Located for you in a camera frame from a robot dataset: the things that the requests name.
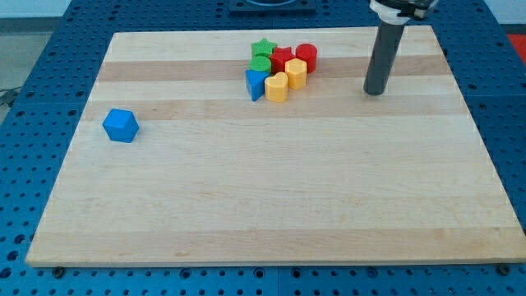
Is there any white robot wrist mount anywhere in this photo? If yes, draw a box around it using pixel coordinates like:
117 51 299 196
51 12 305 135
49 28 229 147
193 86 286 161
369 0 439 25

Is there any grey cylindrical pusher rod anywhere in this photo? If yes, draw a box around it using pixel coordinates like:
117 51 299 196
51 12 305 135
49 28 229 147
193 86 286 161
363 21 405 95

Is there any red circle block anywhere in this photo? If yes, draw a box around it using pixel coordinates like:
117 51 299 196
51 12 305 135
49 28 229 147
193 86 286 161
295 44 318 73

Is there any red star block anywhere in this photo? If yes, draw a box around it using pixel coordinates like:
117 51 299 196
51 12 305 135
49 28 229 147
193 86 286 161
270 47 295 74

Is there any green star block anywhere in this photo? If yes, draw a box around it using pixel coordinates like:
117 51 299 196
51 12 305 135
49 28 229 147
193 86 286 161
251 38 277 58

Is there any green circle block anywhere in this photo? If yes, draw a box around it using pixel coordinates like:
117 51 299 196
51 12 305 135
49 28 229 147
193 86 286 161
249 56 272 73

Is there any yellow hexagon block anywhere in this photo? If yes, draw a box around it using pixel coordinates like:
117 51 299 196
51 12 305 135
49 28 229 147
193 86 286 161
285 58 307 90

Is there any yellow heart block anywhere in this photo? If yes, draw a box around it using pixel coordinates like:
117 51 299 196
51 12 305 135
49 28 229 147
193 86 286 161
264 72 288 103

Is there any blue triangle block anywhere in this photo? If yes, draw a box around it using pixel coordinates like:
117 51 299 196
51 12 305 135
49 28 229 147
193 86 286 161
245 70 270 101

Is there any blue cube block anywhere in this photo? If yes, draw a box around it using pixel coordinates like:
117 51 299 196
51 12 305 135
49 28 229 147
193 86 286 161
103 109 139 143

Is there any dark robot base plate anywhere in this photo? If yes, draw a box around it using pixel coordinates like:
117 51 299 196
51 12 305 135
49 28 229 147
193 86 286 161
226 0 316 15

